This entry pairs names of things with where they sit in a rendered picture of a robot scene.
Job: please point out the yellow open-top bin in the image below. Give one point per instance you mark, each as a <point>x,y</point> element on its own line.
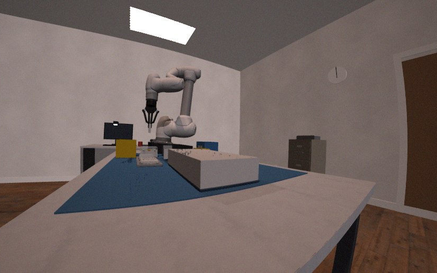
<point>126,148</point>

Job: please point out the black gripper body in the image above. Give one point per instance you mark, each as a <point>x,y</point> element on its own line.
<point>151,104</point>

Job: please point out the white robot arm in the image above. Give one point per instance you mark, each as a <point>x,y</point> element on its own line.
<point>185,77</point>

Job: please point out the dark blue bench mat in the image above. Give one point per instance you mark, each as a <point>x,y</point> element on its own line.
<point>121,184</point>

